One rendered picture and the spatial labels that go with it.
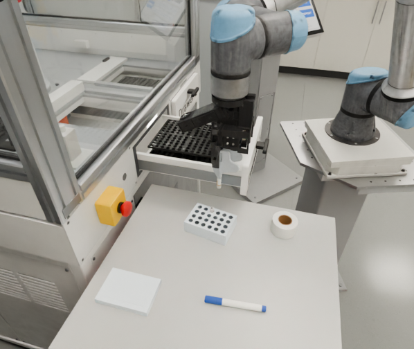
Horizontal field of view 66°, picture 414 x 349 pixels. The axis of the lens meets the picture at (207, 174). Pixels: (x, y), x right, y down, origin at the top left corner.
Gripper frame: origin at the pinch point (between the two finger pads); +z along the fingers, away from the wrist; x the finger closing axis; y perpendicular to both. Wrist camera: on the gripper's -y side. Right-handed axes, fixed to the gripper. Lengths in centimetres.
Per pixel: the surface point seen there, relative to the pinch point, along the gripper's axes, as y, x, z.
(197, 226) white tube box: -4.6, -2.5, 17.7
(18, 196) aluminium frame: -36.7, -21.5, -3.1
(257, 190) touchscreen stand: 6, 103, 94
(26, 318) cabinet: -63, -20, 62
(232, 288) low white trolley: 7.7, -16.1, 21.5
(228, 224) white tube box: 3.2, 0.3, 17.7
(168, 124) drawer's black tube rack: -23.6, 30.1, 7.5
